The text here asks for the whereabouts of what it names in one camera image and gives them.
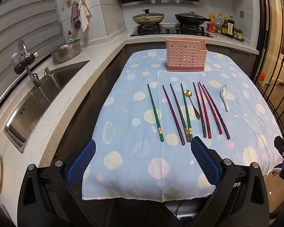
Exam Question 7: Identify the purple hanging towel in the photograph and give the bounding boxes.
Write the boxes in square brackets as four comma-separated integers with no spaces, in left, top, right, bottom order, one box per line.
[70,2,81,29]

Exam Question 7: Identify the gold flower spoon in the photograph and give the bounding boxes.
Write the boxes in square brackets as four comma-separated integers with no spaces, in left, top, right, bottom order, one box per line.
[184,89,201,120]

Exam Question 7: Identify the dark red chopstick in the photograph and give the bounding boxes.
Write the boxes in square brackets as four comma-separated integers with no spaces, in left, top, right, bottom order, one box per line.
[193,82,207,138]
[202,84,231,140]

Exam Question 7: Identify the brown chopstick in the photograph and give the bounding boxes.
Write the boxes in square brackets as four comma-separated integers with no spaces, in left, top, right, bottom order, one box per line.
[170,83,191,143]

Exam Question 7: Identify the white hanging towel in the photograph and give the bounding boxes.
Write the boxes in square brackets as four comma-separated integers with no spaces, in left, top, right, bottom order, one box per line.
[78,0,92,33]

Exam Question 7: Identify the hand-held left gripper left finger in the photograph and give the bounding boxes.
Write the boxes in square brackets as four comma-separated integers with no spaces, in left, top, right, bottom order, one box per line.
[18,138,97,227]

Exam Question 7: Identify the black gas stove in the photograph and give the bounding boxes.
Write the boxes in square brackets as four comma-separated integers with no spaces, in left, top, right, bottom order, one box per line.
[130,24,215,38]

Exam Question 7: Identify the black wok lid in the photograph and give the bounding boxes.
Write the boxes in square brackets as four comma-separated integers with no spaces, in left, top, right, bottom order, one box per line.
[175,10,205,19]

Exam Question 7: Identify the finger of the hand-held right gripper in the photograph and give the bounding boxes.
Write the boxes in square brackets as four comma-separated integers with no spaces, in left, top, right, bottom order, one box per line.
[274,135,284,188]

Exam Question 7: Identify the stainless steel sink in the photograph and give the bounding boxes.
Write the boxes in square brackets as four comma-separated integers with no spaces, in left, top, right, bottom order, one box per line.
[3,60,91,154]

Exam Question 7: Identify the silver spoon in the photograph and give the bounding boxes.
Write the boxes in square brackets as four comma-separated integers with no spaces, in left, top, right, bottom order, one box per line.
[219,84,229,112]

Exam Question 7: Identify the pink perforated utensil holder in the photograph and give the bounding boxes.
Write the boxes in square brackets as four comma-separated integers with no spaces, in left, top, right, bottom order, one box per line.
[165,37,208,72]

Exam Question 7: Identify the chrome kitchen faucet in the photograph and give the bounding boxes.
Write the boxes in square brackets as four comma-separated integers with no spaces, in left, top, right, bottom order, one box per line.
[11,40,42,88]

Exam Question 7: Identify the black wok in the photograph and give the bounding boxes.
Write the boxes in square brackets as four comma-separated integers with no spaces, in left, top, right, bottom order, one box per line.
[175,14,215,26]

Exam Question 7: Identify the glass sliding door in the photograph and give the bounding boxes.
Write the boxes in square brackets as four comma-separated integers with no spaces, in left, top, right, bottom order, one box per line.
[251,0,284,152]

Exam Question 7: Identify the stainless steel bowl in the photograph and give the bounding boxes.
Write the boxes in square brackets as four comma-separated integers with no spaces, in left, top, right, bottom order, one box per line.
[51,38,82,63]

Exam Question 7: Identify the soy sauce bottle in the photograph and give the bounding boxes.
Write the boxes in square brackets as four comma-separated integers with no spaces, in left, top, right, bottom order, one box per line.
[221,14,229,36]

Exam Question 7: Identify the beige lidded pan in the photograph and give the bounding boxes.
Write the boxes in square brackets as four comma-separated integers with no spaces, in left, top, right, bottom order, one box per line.
[133,9,165,20]

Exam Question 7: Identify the purple-red chopstick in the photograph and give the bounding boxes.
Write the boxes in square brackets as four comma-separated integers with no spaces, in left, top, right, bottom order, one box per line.
[162,85,186,146]

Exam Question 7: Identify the window blinds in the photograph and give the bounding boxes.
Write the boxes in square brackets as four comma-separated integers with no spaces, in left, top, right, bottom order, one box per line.
[0,0,63,114]

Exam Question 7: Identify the small seasoning jars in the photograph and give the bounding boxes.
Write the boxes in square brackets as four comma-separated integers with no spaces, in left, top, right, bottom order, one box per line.
[234,27,244,40]

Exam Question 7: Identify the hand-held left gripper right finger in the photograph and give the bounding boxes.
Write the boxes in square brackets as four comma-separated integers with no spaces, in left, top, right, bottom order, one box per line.
[191,136,269,227]

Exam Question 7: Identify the green chopstick with gold band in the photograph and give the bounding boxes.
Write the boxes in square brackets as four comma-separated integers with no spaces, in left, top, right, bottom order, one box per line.
[180,83,193,140]
[147,84,164,142]

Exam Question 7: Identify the beige wok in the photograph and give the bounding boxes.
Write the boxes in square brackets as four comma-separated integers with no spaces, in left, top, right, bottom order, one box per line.
[133,15,165,26]

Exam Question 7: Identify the dark sauce bottle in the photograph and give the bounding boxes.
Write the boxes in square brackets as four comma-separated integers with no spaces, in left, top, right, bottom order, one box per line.
[226,19,235,39]

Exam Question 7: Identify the bright red chopstick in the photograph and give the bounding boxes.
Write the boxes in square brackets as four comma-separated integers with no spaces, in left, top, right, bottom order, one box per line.
[199,83,223,135]
[198,82,212,139]

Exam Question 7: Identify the blue printed tablecloth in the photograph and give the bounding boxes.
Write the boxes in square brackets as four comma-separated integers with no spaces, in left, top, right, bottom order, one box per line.
[82,50,284,202]

